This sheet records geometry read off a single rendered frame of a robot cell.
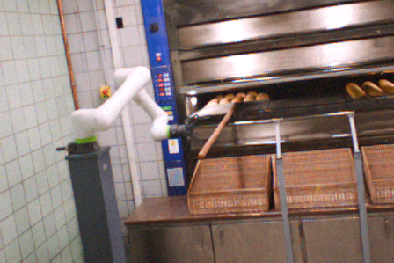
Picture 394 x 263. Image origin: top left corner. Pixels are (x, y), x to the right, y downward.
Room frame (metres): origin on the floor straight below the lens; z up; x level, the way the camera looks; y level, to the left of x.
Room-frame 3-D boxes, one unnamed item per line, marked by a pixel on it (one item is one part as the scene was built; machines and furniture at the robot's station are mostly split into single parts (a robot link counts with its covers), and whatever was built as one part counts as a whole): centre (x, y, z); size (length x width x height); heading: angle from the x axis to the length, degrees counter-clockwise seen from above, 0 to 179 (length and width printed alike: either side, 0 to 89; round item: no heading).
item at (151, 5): (4.83, 0.04, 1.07); 1.93 x 0.16 x 2.15; 168
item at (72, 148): (2.97, 0.73, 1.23); 0.26 x 0.15 x 0.06; 78
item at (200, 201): (3.56, -0.16, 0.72); 0.56 x 0.49 x 0.28; 77
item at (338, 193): (3.44, -0.74, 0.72); 0.56 x 0.49 x 0.28; 79
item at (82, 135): (2.95, 0.67, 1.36); 0.16 x 0.13 x 0.19; 50
